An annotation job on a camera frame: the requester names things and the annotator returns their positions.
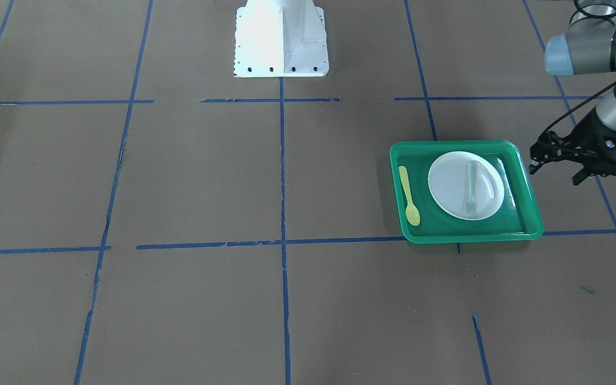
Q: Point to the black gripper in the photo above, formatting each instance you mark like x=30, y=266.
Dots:
x=582, y=138

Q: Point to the pale green plastic fork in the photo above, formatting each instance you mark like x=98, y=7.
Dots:
x=470, y=202

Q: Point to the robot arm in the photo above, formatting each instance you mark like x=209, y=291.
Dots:
x=588, y=47

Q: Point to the white round plate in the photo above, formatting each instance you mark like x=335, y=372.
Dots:
x=447, y=182

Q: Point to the green plastic tray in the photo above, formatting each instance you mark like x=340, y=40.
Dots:
x=518, y=219

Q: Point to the yellow plastic spoon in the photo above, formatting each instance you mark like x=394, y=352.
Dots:
x=411, y=212

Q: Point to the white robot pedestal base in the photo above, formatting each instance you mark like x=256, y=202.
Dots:
x=280, y=39

